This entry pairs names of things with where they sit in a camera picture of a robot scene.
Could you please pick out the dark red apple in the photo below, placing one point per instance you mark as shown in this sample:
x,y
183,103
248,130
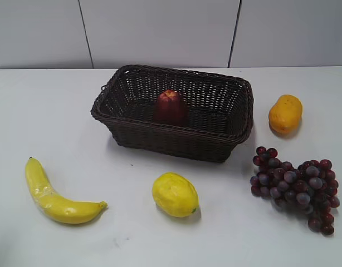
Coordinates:
x,y
170,108

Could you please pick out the dark brown wicker basket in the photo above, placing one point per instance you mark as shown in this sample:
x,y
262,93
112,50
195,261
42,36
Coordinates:
x,y
219,116

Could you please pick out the yellow lemon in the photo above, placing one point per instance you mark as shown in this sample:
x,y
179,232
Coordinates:
x,y
175,195

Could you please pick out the orange mango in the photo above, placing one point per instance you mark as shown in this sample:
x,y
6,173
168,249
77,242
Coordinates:
x,y
285,115

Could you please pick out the yellow banana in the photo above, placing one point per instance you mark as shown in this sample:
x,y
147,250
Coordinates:
x,y
54,205

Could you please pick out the purple grape bunch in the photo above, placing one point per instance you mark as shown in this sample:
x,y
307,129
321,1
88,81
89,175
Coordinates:
x,y
311,188

